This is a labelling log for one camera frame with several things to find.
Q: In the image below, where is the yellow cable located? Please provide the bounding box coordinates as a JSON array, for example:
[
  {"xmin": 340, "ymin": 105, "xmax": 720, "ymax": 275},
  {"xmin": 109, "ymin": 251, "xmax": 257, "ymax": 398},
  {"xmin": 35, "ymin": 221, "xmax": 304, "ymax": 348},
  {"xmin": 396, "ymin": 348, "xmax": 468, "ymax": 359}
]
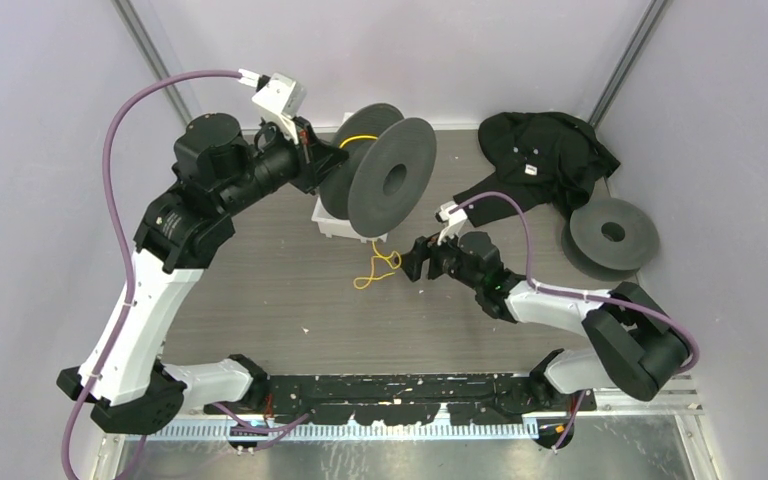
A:
[{"xmin": 338, "ymin": 135, "xmax": 404, "ymax": 291}]

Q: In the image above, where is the white plastic bin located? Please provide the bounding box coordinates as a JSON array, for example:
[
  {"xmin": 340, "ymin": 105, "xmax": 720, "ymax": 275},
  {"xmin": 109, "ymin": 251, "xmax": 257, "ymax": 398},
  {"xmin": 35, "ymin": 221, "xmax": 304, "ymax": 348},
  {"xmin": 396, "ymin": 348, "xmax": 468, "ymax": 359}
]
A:
[
  {"xmin": 311, "ymin": 198, "xmax": 388, "ymax": 243},
  {"xmin": 337, "ymin": 111, "xmax": 356, "ymax": 129}
]

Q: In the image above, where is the white plastic bin far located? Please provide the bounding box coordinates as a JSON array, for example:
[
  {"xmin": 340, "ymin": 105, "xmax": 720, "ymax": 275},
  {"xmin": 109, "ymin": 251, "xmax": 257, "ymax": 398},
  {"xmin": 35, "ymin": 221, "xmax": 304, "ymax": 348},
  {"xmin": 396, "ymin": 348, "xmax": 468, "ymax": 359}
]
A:
[{"xmin": 337, "ymin": 111, "xmax": 356, "ymax": 129}]

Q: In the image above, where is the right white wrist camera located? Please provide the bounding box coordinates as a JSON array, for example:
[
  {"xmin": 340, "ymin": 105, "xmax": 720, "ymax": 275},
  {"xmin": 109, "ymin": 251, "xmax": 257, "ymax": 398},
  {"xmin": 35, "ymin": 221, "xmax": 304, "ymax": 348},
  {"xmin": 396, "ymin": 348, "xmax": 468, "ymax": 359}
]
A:
[{"xmin": 435, "ymin": 201, "xmax": 468, "ymax": 239}]

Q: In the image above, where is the white plastic bin near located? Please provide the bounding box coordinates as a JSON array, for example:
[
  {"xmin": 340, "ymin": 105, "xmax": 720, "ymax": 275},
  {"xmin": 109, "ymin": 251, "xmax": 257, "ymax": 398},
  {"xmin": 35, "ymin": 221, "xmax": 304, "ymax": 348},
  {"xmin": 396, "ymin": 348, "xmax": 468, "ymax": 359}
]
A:
[{"xmin": 311, "ymin": 198, "xmax": 388, "ymax": 243}]

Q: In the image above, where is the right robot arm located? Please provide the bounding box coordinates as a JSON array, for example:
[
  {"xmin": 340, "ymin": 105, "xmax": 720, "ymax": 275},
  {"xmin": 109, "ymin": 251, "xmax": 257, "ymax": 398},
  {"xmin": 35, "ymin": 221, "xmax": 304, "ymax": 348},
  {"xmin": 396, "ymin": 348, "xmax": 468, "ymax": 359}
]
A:
[{"xmin": 401, "ymin": 231, "xmax": 693, "ymax": 411}]

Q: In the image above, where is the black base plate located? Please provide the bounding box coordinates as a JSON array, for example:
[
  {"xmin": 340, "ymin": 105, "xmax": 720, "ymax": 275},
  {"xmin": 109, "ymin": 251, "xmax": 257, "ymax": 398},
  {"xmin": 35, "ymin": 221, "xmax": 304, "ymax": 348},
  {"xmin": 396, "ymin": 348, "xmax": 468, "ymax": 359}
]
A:
[{"xmin": 222, "ymin": 373, "xmax": 576, "ymax": 426}]

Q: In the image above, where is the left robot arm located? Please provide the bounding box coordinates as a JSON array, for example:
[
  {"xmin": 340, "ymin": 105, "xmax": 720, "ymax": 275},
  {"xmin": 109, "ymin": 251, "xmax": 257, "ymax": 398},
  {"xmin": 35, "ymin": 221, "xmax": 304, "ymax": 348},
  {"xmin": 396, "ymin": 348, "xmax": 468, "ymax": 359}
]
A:
[{"xmin": 57, "ymin": 113, "xmax": 349, "ymax": 435}]

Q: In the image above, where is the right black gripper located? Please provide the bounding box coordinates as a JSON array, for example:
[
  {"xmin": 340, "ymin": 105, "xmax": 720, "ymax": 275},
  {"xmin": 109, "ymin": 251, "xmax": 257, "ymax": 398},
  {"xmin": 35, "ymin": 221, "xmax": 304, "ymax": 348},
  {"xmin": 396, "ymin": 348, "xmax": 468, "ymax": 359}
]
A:
[{"xmin": 395, "ymin": 222, "xmax": 483, "ymax": 292}]

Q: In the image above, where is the black cloth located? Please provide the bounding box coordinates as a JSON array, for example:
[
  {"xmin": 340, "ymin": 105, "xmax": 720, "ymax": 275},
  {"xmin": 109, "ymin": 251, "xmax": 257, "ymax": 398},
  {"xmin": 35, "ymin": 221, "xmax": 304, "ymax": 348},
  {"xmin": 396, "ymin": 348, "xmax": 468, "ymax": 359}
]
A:
[{"xmin": 453, "ymin": 112, "xmax": 621, "ymax": 218}]

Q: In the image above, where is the black cable spool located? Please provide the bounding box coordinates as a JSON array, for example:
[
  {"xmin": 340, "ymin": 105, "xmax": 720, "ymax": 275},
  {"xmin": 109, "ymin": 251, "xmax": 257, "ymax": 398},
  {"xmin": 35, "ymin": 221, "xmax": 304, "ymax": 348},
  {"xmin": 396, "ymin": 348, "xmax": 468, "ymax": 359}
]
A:
[
  {"xmin": 560, "ymin": 198, "xmax": 660, "ymax": 281},
  {"xmin": 319, "ymin": 103, "xmax": 437, "ymax": 238}
]

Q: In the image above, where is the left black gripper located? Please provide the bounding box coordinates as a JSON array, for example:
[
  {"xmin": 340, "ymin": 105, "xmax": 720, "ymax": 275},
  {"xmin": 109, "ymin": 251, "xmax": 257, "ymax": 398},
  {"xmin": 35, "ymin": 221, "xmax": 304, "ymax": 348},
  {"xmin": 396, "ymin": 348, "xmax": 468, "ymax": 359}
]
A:
[{"xmin": 218, "ymin": 112, "xmax": 348, "ymax": 217}]

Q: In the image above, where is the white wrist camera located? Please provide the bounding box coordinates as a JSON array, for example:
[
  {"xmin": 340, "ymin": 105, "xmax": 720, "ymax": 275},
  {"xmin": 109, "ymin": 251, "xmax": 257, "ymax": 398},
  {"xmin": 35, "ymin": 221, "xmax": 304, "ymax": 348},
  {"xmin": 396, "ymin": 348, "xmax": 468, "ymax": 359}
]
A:
[
  {"xmin": 435, "ymin": 201, "xmax": 468, "ymax": 239},
  {"xmin": 238, "ymin": 69, "xmax": 307, "ymax": 144}
]

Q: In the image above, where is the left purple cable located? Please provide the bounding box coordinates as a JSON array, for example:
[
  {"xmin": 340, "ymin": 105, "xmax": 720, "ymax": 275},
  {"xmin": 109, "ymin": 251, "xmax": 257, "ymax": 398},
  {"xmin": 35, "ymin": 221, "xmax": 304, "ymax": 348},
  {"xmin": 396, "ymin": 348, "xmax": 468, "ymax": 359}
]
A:
[{"xmin": 59, "ymin": 69, "xmax": 319, "ymax": 480}]

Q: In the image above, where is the slotted cable duct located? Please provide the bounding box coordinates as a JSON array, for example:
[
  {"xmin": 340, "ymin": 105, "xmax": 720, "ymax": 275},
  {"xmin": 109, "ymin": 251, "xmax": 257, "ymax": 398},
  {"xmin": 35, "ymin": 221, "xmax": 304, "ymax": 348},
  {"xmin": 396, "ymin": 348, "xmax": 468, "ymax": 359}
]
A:
[{"xmin": 147, "ymin": 418, "xmax": 539, "ymax": 443}]

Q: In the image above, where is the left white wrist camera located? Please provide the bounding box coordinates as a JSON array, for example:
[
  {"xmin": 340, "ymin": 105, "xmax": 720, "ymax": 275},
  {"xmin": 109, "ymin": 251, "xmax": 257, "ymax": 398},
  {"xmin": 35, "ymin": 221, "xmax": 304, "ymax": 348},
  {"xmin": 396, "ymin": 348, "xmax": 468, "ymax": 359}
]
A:
[{"xmin": 238, "ymin": 69, "xmax": 307, "ymax": 144}]

